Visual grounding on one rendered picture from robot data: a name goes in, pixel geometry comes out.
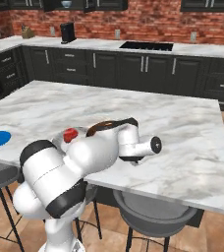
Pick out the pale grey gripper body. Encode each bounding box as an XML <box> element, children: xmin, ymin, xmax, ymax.
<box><xmin>130</xmin><ymin>157</ymin><xmax>145</xmax><ymax>166</ymax></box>

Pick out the red cooked food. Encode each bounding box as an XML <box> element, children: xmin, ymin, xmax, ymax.
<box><xmin>63</xmin><ymin>127</ymin><xmax>80</xmax><ymax>144</ymax></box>

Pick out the blue and white bowl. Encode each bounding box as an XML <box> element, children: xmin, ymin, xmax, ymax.
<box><xmin>60</xmin><ymin>0</ymin><xmax>73</xmax><ymax>9</ymax></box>

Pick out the dark lower cupboard run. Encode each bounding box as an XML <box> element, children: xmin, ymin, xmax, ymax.
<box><xmin>0</xmin><ymin>45</ymin><xmax>224</xmax><ymax>113</ymax></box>

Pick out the dark cupboard run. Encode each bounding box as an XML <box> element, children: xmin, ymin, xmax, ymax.
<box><xmin>0</xmin><ymin>45</ymin><xmax>224</xmax><ymax>113</ymax></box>
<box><xmin>0</xmin><ymin>0</ymin><xmax>129</xmax><ymax>13</ymax></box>

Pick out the black sink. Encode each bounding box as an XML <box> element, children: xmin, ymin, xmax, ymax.
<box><xmin>119</xmin><ymin>40</ymin><xmax>175</xmax><ymax>52</ymax></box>

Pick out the black coffee machine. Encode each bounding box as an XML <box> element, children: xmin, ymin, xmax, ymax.
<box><xmin>59</xmin><ymin>22</ymin><xmax>78</xmax><ymax>45</ymax></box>

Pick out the dark upper cupboard run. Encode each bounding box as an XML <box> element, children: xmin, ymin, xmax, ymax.
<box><xmin>0</xmin><ymin>0</ymin><xmax>129</xmax><ymax>13</ymax></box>

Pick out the wooden knife block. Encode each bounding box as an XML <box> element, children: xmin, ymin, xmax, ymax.
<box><xmin>21</xmin><ymin>25</ymin><xmax>35</xmax><ymax>40</ymax></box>

